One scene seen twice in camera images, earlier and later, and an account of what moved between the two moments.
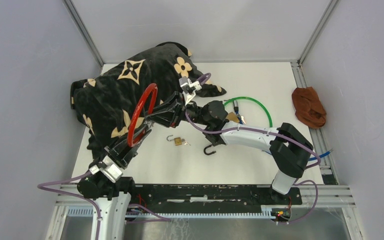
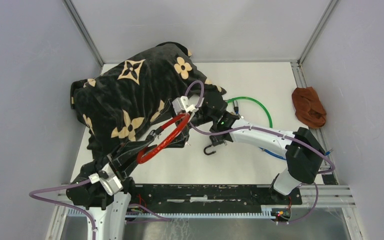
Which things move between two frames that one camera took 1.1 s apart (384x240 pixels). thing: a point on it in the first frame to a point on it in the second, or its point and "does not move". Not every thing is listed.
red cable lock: [155, 86] to [143, 160]
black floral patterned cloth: [113, 107] does not move
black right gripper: [170, 113] to [180, 141]
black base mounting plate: [209, 198] does not move
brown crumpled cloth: [309, 109] does not move
